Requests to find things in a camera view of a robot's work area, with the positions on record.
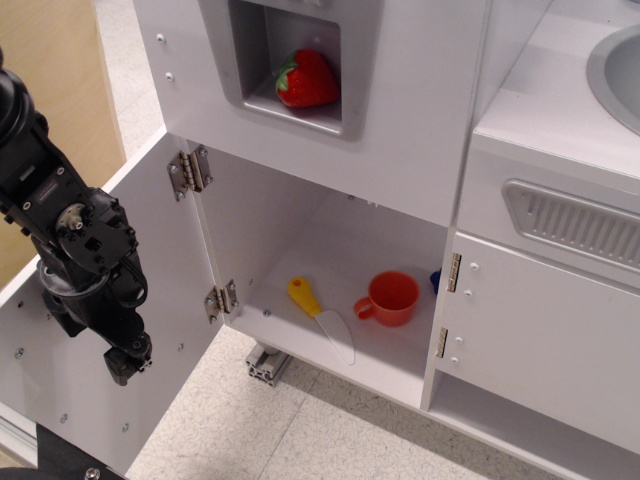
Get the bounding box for grey ice dispenser recess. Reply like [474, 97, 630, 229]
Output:
[199, 1, 383, 141]

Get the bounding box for white toy kitchen counter unit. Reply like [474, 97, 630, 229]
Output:
[422, 1, 639, 479]

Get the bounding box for blue toy item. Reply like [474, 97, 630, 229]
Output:
[429, 269, 442, 295]

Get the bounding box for aluminium extrusion foot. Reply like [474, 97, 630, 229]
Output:
[245, 342, 290, 387]

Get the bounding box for red toy strawberry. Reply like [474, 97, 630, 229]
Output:
[276, 49, 340, 109]

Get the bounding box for orange toy cup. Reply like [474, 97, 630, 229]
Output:
[353, 271, 420, 328]

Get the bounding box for plywood panel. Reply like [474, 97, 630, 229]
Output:
[0, 0, 126, 289]

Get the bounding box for grey toy sink basin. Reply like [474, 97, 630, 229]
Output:
[586, 25, 640, 135]

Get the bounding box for yellow handled toy knife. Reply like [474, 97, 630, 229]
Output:
[287, 277, 356, 366]

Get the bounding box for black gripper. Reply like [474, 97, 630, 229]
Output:
[38, 261, 152, 386]

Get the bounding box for upper brass hinge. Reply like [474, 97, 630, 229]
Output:
[447, 252, 462, 293]

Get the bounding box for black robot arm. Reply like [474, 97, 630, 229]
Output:
[1, 69, 152, 386]

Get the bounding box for white right cabinet door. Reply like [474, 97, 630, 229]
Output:
[434, 234, 639, 451]

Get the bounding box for upper silver door hinge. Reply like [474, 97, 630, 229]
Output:
[167, 146, 213, 201]

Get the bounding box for lower brass hinge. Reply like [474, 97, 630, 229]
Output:
[435, 327, 448, 358]

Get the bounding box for aluminium rail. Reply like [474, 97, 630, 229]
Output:
[1, 403, 38, 467]

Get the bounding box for white low fridge door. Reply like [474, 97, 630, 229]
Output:
[1, 130, 217, 473]

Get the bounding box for grey vent panel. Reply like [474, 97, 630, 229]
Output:
[502, 179, 639, 272]

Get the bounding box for silver door hinge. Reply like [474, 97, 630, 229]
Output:
[167, 146, 213, 201]
[204, 280, 239, 323]

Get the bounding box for brass hinge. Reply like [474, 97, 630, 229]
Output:
[447, 252, 462, 293]
[435, 327, 448, 358]

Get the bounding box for lower silver door hinge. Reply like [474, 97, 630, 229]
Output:
[204, 280, 239, 323]

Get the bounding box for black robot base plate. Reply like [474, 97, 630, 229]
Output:
[36, 423, 125, 480]

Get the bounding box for white toy fridge cabinet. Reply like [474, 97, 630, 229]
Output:
[132, 0, 554, 414]

